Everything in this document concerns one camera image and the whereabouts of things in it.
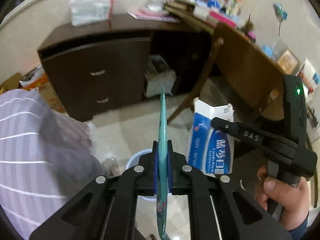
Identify teal package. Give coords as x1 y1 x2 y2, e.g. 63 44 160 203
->
157 88 169 239

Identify blue white milk carton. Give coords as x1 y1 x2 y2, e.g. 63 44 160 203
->
187 98 234 175

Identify light blue trash bin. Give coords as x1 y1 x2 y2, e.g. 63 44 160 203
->
125 148 157 202

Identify person's right hand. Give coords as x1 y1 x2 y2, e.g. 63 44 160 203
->
254 165 309 231

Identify wooden desk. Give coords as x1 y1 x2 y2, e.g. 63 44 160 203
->
164 1 284 120

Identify wooden chair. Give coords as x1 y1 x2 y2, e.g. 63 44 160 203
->
166 36 226 125

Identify purple checked tablecloth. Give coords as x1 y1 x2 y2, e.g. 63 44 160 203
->
1 89 106 239

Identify pink box on desk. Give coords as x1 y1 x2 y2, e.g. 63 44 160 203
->
206 11 236 28

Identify dark brown drawer cabinet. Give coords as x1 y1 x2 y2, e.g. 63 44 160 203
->
36 13 216 123

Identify orange cardboard box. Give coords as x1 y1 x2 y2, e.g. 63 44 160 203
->
20 64 66 114

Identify pink paper sheet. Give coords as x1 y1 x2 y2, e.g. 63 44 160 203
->
127 10 179 23

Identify white plastic bag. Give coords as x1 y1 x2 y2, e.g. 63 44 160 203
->
70 0 114 27

